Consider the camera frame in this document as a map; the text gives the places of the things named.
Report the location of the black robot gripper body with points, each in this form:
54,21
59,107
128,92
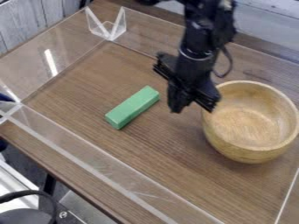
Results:
190,74

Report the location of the brown wooden bowl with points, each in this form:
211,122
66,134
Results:
254,125

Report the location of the grey metal base plate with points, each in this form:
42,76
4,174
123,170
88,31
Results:
64,216

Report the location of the green rectangular block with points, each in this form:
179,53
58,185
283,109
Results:
135,105

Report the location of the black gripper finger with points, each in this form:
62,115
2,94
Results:
174,99
184,101

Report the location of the black table leg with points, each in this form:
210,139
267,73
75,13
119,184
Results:
50,184

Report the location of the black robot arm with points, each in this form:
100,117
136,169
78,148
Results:
208,28

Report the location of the clear acrylic front barrier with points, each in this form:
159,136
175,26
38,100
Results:
136,160

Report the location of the clear acrylic corner bracket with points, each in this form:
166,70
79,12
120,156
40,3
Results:
107,30

